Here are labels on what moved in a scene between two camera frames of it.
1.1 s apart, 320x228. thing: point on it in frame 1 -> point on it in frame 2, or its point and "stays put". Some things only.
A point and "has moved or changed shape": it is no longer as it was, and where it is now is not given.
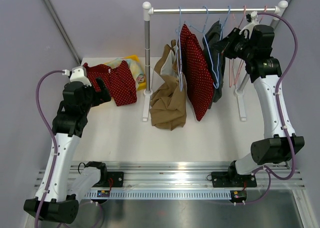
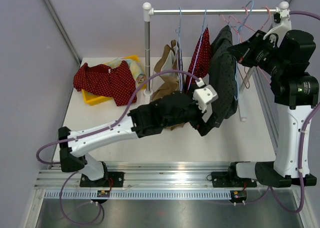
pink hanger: (242, 64) has moved or changed shape
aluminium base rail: (186, 175) stays put
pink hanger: (241, 62) -> (243, 78)
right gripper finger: (223, 46) -> (243, 51)
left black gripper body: (95, 98) -> (193, 111)
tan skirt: (168, 104) stays put
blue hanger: (211, 70) -> (235, 95)
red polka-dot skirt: (118, 79) stays put
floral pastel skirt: (135, 67) stays put
